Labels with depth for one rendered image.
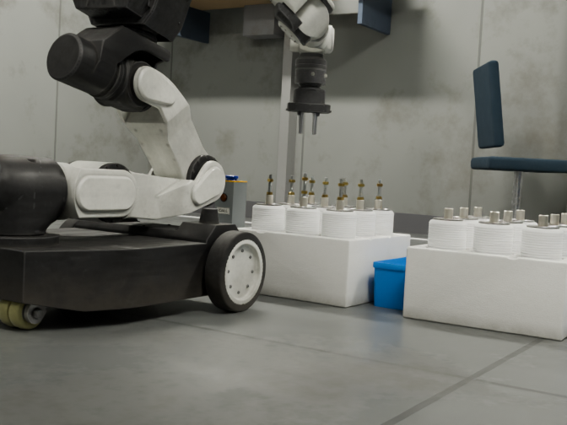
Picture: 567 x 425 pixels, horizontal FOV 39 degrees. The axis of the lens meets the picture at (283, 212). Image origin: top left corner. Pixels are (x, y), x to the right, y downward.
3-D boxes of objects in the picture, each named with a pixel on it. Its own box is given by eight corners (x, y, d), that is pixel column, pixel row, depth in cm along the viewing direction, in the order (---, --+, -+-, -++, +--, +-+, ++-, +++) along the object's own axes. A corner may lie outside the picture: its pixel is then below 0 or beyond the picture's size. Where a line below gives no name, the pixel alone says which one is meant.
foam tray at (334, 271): (345, 308, 214) (349, 240, 213) (227, 289, 235) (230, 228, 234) (407, 293, 246) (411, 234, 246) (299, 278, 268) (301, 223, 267)
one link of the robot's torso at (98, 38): (78, 80, 179) (93, 4, 181) (38, 81, 186) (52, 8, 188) (159, 115, 202) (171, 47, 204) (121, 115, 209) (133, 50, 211)
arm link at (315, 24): (335, 31, 217) (340, 17, 197) (308, 58, 217) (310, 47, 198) (307, 3, 216) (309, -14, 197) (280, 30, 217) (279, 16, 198)
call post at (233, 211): (228, 284, 245) (234, 181, 244) (210, 282, 249) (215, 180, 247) (242, 282, 251) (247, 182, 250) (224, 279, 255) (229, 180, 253)
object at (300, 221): (305, 268, 237) (308, 207, 236) (323, 273, 229) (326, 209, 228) (277, 269, 232) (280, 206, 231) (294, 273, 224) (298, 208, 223)
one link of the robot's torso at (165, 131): (212, 218, 220) (127, 90, 189) (163, 213, 230) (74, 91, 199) (235, 177, 228) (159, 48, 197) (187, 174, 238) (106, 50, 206)
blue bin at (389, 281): (405, 311, 214) (408, 266, 213) (368, 305, 220) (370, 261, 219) (448, 299, 239) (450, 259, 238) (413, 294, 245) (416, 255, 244)
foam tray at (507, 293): (561, 341, 184) (566, 262, 183) (402, 317, 204) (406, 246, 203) (594, 319, 217) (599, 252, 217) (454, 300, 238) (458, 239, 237)
